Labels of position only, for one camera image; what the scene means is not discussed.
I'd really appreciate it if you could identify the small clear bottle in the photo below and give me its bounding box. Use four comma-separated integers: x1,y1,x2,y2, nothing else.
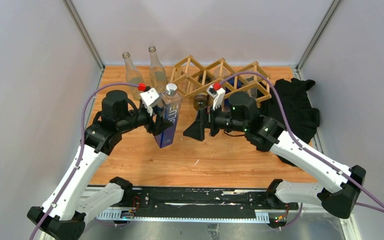
213,66,230,86

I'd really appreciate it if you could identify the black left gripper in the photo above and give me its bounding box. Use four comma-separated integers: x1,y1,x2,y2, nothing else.
117,104,173,135

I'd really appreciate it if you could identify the dark green cloth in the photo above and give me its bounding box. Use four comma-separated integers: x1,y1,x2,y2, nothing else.
261,77,321,168

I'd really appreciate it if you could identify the dark labelled clear bottle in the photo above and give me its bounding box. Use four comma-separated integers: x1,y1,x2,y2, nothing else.
122,51,145,100

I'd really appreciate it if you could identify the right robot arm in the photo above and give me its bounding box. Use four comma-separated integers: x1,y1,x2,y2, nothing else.
183,92,366,219

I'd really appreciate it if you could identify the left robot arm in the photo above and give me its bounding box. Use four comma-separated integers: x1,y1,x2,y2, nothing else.
27,87,172,240

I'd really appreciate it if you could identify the purple cable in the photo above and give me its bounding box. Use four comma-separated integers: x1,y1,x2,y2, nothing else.
28,82,147,240
213,71,384,223

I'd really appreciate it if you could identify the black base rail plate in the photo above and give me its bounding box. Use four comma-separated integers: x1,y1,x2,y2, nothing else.
97,186,299,223

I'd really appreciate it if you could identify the wooden wine rack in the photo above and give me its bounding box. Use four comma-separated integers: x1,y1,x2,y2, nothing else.
168,55,272,110

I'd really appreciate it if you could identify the blue square glass bottle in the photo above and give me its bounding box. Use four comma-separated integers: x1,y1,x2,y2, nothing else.
154,83,183,148

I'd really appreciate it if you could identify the clear glass bottle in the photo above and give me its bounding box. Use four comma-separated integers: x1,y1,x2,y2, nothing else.
148,45,168,93

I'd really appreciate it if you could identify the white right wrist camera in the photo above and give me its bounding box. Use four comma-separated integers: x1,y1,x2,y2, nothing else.
206,82,226,111

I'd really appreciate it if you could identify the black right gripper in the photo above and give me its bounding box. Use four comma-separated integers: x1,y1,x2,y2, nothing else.
182,100,248,142

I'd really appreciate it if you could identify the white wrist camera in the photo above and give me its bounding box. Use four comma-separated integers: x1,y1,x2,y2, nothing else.
139,87,161,117
206,82,226,111

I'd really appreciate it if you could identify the olive wine bottle silver neck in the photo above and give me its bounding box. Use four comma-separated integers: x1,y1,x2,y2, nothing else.
193,74,212,111

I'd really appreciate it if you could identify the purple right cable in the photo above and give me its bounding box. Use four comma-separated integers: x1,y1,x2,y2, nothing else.
213,71,384,223

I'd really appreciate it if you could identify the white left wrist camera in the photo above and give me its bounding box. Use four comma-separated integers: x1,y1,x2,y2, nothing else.
139,87,161,117

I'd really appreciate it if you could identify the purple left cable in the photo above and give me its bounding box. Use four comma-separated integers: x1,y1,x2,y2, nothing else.
28,82,147,240

